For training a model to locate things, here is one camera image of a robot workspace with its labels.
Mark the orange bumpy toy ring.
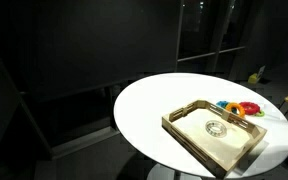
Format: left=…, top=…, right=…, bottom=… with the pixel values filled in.
left=225, top=102, right=246, bottom=119

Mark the light wooden slotted tray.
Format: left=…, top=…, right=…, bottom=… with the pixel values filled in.
left=161, top=99, right=268, bottom=179

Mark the round white table base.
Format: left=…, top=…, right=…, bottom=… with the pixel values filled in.
left=146, top=162, right=202, bottom=180

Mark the small yellow box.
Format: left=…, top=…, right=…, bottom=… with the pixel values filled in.
left=247, top=73, right=261, bottom=85

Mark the white card sign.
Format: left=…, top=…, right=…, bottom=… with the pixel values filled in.
left=256, top=65, right=267, bottom=80

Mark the grey metal window frame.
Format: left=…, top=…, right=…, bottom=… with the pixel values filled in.
left=174, top=0, right=247, bottom=73

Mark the clear ring with coloured beads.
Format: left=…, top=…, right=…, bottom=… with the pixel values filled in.
left=204, top=120, right=228, bottom=138

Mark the blue dotted toy ring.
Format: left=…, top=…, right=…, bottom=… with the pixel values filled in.
left=216, top=100, right=231, bottom=110

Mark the red ribbed toy ring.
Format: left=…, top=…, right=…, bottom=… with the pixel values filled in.
left=238, top=101, right=261, bottom=116

